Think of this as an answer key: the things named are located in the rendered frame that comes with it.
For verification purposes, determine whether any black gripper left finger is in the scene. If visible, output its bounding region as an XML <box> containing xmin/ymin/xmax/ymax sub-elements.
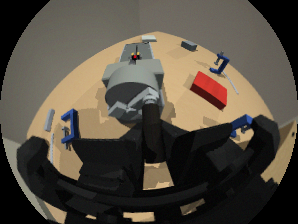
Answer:
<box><xmin>72</xmin><ymin>119</ymin><xmax>145</xmax><ymax>190</ymax></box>

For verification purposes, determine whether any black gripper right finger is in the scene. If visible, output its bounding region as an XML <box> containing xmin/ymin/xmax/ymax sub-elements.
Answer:
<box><xmin>161</xmin><ymin>120</ymin><xmax>233</xmax><ymax>185</ymax></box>

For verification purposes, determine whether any red rectangular block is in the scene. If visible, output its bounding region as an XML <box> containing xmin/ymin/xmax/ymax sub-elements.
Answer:
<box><xmin>189</xmin><ymin>71</ymin><xmax>227</xmax><ymax>109</ymax></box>

